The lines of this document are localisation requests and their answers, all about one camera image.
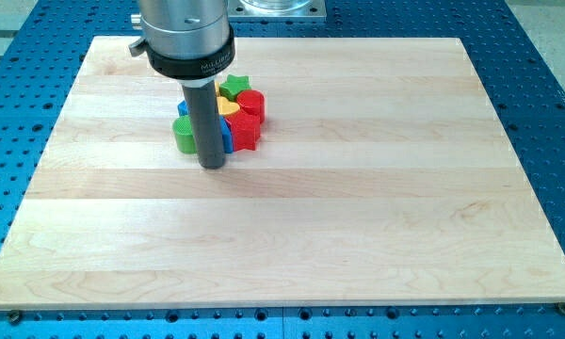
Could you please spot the blue block right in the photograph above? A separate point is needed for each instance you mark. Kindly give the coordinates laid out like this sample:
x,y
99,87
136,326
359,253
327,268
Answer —
x,y
227,137

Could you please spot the green star block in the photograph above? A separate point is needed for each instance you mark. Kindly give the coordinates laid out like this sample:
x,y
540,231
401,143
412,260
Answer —
x,y
233,86

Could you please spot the yellow heart block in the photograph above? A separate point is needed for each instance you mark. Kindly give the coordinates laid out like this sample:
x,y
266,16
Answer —
x,y
227,108

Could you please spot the blue block left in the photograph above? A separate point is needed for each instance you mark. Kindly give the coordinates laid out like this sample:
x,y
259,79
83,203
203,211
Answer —
x,y
182,109

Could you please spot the blue block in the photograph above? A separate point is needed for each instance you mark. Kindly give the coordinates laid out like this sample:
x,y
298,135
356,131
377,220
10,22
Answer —
x,y
182,109
227,137

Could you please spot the red cylinder block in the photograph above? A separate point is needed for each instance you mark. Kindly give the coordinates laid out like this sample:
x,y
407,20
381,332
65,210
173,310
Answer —
x,y
253,102

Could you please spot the wooden board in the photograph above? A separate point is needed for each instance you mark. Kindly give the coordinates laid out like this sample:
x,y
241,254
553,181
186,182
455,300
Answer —
x,y
382,176

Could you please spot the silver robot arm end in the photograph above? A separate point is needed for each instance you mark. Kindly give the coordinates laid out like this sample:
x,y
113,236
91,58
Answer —
x,y
187,40

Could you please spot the green cylinder block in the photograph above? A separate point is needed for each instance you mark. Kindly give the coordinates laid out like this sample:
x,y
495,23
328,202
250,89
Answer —
x,y
183,134

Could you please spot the red star block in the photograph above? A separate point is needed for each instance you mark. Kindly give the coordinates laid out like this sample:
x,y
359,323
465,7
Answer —
x,y
245,129

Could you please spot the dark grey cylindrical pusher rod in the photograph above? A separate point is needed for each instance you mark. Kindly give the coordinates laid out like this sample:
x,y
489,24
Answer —
x,y
203,113

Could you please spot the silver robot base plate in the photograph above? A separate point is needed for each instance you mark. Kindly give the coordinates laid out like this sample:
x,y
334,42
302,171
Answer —
x,y
294,11

